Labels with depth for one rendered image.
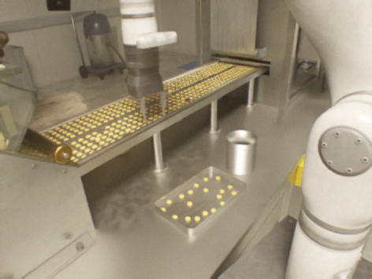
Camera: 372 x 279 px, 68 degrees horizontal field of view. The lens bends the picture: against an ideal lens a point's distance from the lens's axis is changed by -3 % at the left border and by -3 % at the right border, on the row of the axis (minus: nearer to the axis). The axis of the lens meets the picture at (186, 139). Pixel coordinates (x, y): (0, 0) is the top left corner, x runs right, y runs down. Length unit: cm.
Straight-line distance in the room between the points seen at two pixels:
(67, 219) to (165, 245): 19
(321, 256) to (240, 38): 85
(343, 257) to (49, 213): 47
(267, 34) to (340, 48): 78
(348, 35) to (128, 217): 53
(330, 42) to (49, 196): 48
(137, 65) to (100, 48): 393
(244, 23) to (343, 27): 76
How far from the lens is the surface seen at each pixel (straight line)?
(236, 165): 75
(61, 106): 83
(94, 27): 449
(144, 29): 60
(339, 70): 39
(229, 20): 113
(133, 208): 68
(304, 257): 46
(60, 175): 54
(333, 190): 37
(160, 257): 57
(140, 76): 63
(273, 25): 112
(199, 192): 70
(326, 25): 36
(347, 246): 43
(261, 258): 58
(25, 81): 405
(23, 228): 55
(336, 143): 34
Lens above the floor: 125
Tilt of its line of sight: 29 degrees down
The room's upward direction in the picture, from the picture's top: 2 degrees counter-clockwise
